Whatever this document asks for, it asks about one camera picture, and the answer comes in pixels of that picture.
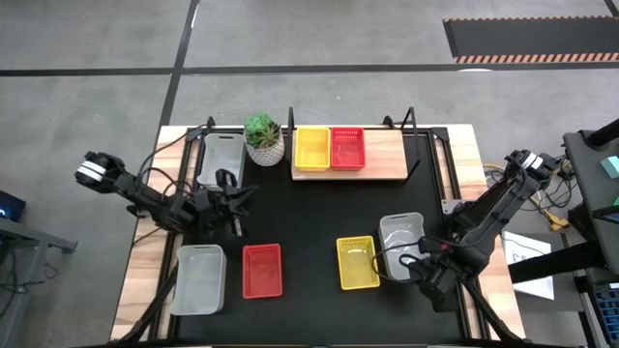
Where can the black power adapter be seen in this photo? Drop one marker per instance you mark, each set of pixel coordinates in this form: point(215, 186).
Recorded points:
point(555, 162)

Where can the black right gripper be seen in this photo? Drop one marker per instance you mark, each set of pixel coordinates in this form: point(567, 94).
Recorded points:
point(445, 282)

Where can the backlit keyboard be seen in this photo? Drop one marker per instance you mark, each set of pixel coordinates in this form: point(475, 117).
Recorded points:
point(608, 309)

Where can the black aluminium table frame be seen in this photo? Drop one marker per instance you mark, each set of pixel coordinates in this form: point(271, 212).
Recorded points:
point(193, 133)

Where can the black hazard striped floor mat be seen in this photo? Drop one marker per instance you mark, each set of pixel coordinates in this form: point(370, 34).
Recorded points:
point(527, 38)

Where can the grey equipment cart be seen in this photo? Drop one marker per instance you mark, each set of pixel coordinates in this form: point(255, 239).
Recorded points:
point(587, 183)

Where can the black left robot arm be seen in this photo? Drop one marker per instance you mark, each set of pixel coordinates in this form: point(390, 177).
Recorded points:
point(145, 195)

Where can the teal block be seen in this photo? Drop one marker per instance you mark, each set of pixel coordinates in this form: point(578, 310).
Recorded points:
point(611, 166)

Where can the grey metal base plate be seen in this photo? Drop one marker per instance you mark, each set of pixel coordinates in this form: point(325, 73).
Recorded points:
point(447, 207)

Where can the green succulent plant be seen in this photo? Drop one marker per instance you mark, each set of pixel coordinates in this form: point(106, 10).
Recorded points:
point(262, 128)

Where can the black table mat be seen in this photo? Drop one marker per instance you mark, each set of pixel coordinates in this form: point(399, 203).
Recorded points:
point(314, 319)

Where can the white patterned plant pot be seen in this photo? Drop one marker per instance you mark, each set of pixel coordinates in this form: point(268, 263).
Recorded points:
point(266, 155)

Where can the grey plastic basket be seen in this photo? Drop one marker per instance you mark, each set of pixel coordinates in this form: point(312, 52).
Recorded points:
point(222, 152)
point(198, 280)
point(399, 232)

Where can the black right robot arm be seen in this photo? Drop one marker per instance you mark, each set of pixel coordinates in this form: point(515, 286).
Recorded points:
point(498, 217)

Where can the grey desk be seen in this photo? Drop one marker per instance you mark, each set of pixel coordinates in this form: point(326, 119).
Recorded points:
point(29, 232)

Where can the white paper sheet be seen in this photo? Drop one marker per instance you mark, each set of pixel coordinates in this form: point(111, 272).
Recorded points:
point(520, 244)

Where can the black pole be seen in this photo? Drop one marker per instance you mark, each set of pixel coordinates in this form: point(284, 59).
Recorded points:
point(604, 135)

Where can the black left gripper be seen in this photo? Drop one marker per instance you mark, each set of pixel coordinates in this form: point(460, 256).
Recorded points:
point(215, 208)

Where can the black device with blue light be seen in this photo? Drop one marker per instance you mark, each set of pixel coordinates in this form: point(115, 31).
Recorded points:
point(9, 205)

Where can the black tablet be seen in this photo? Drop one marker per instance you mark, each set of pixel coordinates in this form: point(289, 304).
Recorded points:
point(607, 214)

